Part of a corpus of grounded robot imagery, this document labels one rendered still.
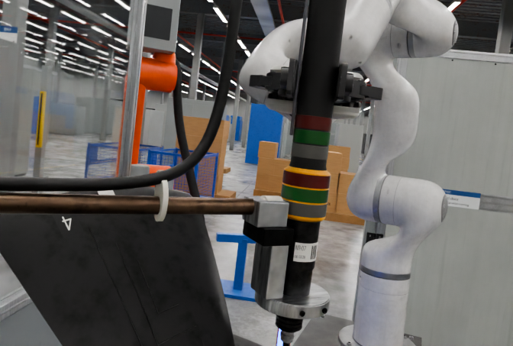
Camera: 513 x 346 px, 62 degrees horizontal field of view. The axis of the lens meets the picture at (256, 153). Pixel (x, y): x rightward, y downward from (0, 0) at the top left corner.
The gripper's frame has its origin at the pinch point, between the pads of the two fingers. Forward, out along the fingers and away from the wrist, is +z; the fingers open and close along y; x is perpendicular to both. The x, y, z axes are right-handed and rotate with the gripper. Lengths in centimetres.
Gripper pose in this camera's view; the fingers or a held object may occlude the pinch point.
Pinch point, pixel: (316, 81)
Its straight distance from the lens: 40.2
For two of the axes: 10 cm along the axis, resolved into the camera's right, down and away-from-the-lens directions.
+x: 1.1, -9.9, -0.6
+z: -1.1, 0.4, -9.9
